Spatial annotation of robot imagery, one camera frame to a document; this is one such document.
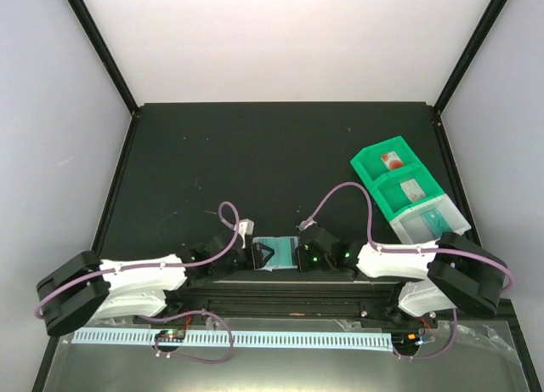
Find teal credit card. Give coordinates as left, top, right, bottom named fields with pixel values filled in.
left=252, top=236, right=280, bottom=270

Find black leather card holder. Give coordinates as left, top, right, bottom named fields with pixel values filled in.
left=252, top=236, right=298, bottom=271

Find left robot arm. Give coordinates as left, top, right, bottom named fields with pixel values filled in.
left=34, top=234, right=275, bottom=337

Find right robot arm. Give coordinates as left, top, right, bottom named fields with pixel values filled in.
left=294, top=224, right=511, bottom=327

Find white card red marks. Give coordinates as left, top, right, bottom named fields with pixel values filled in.
left=400, top=179, right=427, bottom=203

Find teal card in clear bin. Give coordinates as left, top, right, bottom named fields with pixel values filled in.
left=422, top=208, right=451, bottom=237

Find clear plastic bin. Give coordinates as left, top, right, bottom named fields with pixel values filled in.
left=390, top=194, right=472, bottom=244

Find small electronics board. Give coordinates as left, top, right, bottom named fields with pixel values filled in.
left=155, top=329, right=185, bottom=343

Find green two-compartment bin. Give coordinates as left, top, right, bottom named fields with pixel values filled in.
left=350, top=136, right=445, bottom=222

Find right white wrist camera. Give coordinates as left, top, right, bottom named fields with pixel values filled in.
left=297, top=218, right=315, bottom=232

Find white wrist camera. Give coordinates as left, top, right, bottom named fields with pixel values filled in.
left=238, top=219, right=255, bottom=249
left=297, top=218, right=315, bottom=232

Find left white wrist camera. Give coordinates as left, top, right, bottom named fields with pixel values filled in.
left=238, top=219, right=255, bottom=249

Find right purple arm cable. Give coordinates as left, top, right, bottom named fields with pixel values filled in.
left=301, top=181, right=515, bottom=299

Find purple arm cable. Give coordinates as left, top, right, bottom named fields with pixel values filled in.
left=301, top=181, right=515, bottom=299
left=33, top=202, right=241, bottom=319

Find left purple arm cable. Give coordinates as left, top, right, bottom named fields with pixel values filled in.
left=33, top=202, right=241, bottom=319

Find black aluminium rail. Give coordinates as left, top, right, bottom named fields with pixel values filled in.
left=127, top=279, right=515, bottom=325

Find white slotted cable duct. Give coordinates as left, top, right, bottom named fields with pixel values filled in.
left=71, top=327, right=393, bottom=352

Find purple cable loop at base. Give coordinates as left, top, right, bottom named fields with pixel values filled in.
left=152, top=309, right=235, bottom=362

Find left black frame post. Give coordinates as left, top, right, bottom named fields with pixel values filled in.
left=66, top=0, right=139, bottom=115

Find black frame post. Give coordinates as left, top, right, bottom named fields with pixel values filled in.
left=433, top=0, right=508, bottom=115
left=66, top=0, right=139, bottom=115

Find right black frame post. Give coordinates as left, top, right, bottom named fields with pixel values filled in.
left=433, top=0, right=508, bottom=115

